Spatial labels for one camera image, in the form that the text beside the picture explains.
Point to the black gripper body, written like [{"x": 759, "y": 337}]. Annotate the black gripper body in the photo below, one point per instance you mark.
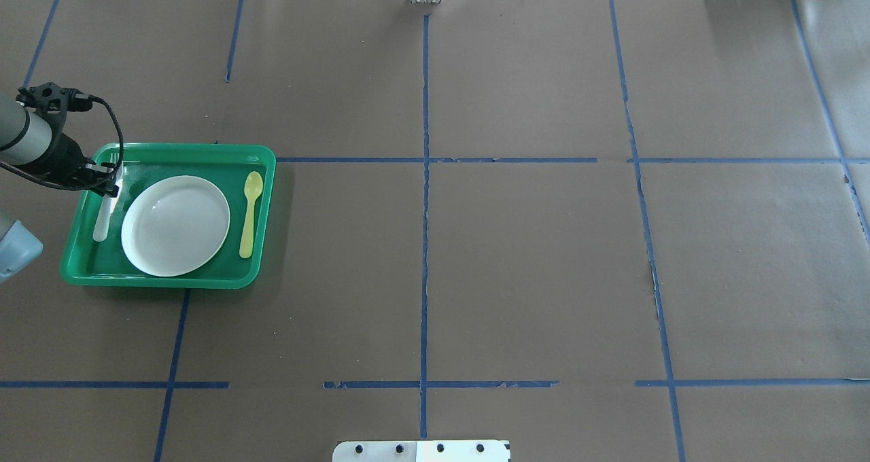
[{"x": 66, "y": 153}]

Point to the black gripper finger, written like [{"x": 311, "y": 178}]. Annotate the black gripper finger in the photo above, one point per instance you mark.
[
  {"x": 100, "y": 171},
  {"x": 107, "y": 188}
]

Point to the pale green plastic fork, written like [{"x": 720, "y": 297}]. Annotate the pale green plastic fork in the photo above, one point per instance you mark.
[{"x": 108, "y": 204}]

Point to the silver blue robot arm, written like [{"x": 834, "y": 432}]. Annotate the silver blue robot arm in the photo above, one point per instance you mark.
[{"x": 16, "y": 118}]

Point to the green plastic tray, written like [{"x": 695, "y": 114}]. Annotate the green plastic tray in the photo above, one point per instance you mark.
[{"x": 86, "y": 262}]

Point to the white round plate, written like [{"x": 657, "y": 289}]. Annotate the white round plate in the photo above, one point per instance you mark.
[{"x": 175, "y": 226}]

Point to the yellow plastic spoon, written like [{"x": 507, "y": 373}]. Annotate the yellow plastic spoon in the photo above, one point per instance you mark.
[{"x": 252, "y": 190}]

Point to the white pillar base plate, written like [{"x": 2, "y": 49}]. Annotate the white pillar base plate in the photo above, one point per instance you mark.
[{"x": 423, "y": 450}]

